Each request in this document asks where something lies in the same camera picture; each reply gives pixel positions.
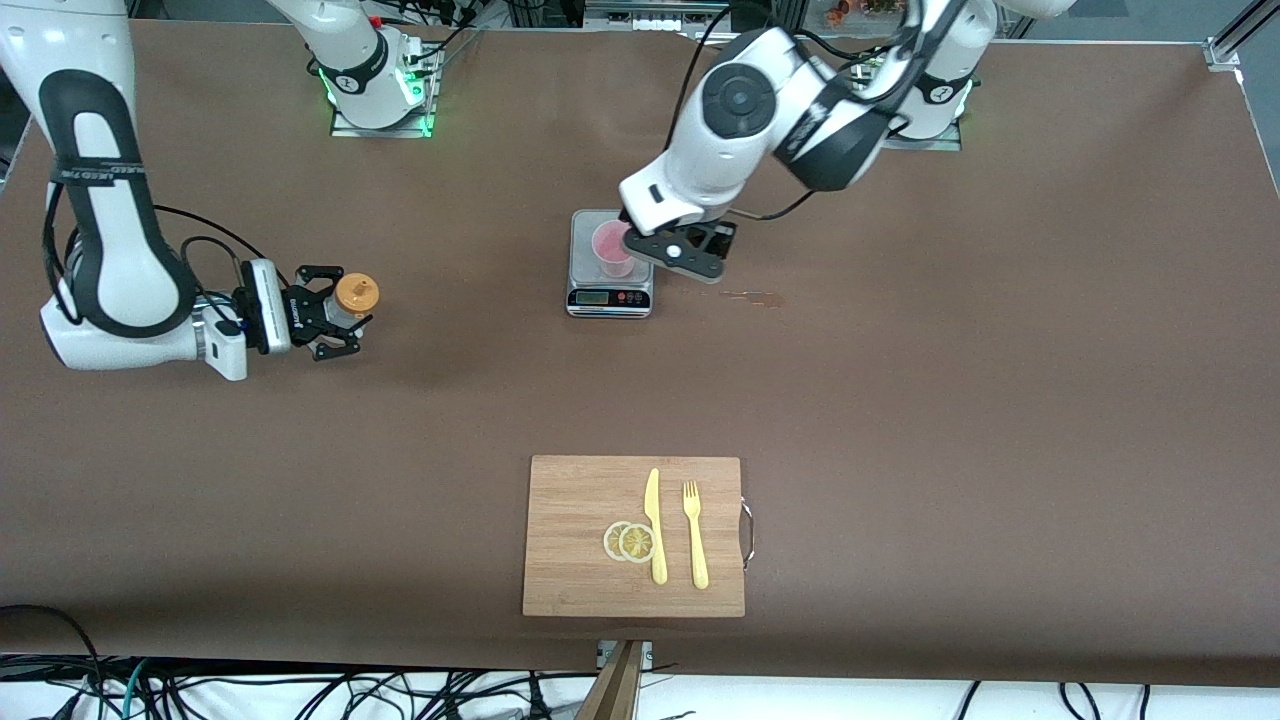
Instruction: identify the silver digital kitchen scale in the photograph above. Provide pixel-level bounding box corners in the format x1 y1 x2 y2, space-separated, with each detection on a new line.
566 209 656 320

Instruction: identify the yellow plastic fork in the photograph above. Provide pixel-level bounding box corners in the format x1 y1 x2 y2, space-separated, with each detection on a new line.
682 481 710 590

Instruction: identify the aluminium frame corner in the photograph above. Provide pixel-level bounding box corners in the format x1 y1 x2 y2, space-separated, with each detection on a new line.
1204 0 1280 71

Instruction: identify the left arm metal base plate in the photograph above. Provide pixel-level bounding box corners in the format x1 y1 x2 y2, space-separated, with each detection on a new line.
850 50 963 152

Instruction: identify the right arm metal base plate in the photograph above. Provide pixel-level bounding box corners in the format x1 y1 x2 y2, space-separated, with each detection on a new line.
330 40 435 139

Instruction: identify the thick black looped cable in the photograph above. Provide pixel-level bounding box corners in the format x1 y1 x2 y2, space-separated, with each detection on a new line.
0 604 101 720

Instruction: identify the white power strip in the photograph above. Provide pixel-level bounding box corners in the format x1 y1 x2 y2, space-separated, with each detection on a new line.
585 0 716 33

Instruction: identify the yellow plastic knife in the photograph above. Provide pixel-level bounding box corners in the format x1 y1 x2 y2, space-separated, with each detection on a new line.
644 468 669 586

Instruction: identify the pink plastic cup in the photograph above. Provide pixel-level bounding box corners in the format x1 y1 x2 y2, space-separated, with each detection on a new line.
591 221 638 280

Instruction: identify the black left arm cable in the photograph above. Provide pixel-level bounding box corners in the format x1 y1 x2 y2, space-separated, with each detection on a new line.
668 0 961 223

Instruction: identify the teal cable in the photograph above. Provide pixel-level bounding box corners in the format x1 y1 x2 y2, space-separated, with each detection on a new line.
118 658 151 720

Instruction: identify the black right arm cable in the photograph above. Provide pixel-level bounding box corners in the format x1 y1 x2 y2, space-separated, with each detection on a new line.
40 180 267 323

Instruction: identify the wooden cutting board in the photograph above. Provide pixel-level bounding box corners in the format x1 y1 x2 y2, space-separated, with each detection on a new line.
522 455 747 619

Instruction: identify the sauce bottle with orange cap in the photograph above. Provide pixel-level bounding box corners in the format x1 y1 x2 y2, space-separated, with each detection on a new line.
330 271 382 331

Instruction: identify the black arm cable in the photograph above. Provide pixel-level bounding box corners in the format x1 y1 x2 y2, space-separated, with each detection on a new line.
668 0 961 223
40 180 267 323

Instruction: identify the wooden post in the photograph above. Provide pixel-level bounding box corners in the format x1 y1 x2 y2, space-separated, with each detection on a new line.
575 640 641 720

